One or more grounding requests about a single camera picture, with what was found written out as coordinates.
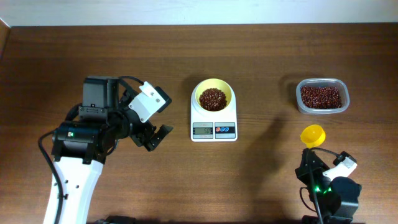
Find clear container of red beans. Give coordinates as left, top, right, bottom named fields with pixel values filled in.
left=296, top=78, right=350, bottom=114

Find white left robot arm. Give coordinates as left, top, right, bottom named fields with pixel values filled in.
left=38, top=76, right=173, bottom=223

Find red beans in bowl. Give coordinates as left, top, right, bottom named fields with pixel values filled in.
left=199, top=88, right=227, bottom=111

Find orange plastic measuring scoop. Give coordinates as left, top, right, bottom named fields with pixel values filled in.
left=300, top=124, right=326, bottom=149

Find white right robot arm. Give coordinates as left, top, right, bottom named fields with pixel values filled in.
left=295, top=147, right=362, bottom=223

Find white digital kitchen scale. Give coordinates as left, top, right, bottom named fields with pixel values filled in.
left=190, top=78, right=238, bottom=142

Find yellow plastic bowl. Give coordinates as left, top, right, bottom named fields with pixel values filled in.
left=193, top=78, right=233, bottom=112

